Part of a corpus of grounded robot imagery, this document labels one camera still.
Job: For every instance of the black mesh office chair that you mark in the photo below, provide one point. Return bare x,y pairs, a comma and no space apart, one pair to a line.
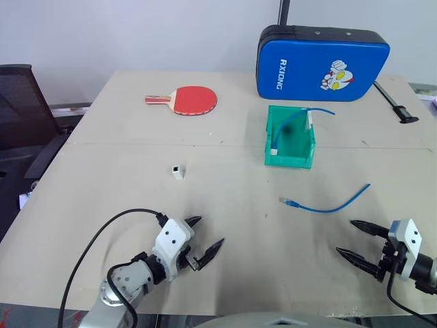
20,102

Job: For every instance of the green plastic bin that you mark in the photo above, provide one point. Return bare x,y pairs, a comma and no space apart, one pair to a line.
290,160

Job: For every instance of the blue RXIONG kick pad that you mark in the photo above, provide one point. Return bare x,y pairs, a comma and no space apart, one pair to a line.
307,65

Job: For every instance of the black vertical pole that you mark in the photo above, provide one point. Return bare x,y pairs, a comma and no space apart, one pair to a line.
284,12

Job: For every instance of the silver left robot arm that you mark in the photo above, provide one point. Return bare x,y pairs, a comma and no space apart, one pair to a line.
128,277

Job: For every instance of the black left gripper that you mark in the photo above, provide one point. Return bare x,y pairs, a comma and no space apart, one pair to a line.
184,260

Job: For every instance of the red table tennis paddle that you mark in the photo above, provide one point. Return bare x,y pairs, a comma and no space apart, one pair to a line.
194,99

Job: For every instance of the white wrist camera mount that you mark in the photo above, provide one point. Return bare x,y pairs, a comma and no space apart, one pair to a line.
411,236
172,235

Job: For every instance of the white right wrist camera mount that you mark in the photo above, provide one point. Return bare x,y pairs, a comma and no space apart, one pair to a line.
411,236

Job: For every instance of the black clamp bar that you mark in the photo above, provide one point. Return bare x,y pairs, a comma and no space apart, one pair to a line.
404,116

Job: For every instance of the small white adapter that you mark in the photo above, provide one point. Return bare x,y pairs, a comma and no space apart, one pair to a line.
176,171

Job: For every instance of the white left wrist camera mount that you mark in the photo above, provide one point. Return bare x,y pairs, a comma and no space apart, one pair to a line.
172,235

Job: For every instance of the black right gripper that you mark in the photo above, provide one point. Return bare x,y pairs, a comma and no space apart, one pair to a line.
387,264

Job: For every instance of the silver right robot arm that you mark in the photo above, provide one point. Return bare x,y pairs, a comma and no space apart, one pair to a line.
423,271

